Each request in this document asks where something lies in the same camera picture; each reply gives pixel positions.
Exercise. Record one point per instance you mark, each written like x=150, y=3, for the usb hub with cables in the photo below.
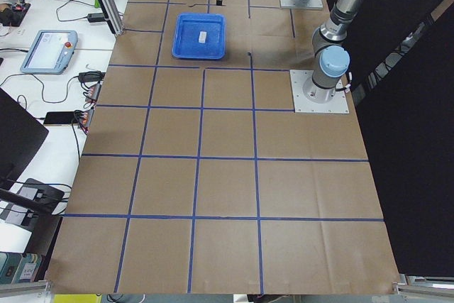
x=92, y=93

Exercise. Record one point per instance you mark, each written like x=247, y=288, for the blue plastic tray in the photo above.
x=186, y=43

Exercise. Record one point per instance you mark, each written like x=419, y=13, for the blue teach pendant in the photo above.
x=50, y=53

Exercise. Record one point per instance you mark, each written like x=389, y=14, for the brown paper table cover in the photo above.
x=198, y=176

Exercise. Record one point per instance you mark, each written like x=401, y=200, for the black smartphone on desk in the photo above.
x=59, y=118

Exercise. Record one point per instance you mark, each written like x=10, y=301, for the black monitor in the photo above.
x=21, y=138

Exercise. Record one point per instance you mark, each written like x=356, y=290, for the black power adapter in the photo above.
x=95, y=17

